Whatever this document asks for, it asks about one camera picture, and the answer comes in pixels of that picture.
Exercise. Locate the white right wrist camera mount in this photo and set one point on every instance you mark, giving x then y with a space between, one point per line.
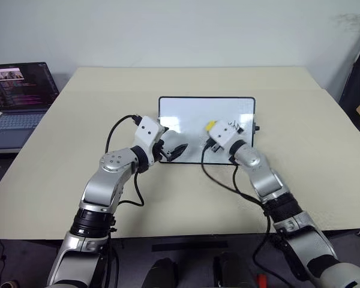
225 133

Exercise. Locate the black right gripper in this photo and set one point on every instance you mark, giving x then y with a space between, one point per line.
218 148

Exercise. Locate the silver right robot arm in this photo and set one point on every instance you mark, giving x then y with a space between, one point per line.
267 180

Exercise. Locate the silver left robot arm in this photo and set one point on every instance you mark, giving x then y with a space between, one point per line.
106 183

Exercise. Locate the yellow whiteboard eraser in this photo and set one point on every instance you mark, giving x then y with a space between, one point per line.
211 124

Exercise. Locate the grey open laptop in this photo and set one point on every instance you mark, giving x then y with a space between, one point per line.
16 99

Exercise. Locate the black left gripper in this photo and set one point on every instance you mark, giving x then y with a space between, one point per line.
162 152

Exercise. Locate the black framed whiteboard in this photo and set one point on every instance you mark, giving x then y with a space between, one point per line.
198 114

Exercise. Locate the black leaning panel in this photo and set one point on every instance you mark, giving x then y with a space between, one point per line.
358 78

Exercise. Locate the dark rounded shape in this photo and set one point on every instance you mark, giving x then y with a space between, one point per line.
232 271

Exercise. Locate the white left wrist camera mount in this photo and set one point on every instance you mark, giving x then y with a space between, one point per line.
147 132

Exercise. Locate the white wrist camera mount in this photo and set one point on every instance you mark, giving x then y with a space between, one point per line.
147 132
225 133

